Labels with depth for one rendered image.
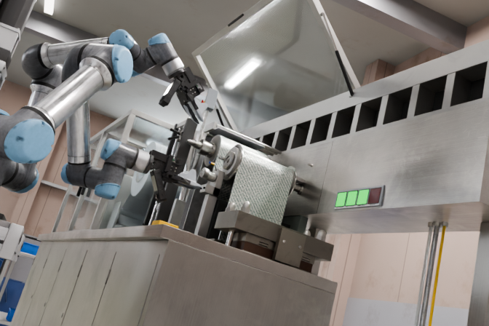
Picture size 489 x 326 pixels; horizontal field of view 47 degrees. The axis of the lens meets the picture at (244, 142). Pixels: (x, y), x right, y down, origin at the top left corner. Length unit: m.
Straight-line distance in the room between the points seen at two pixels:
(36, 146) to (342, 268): 5.68
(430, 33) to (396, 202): 4.79
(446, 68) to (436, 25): 4.70
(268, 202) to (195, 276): 0.54
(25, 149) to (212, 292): 0.70
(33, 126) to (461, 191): 1.15
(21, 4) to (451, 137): 1.42
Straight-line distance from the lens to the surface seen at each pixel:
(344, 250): 6.96
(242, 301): 1.83
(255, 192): 2.15
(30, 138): 1.54
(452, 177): 1.71
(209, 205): 2.15
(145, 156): 1.96
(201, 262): 1.77
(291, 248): 1.96
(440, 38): 6.60
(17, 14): 2.03
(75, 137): 1.96
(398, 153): 1.92
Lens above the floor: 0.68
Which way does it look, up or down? 17 degrees up
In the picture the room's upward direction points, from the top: 16 degrees clockwise
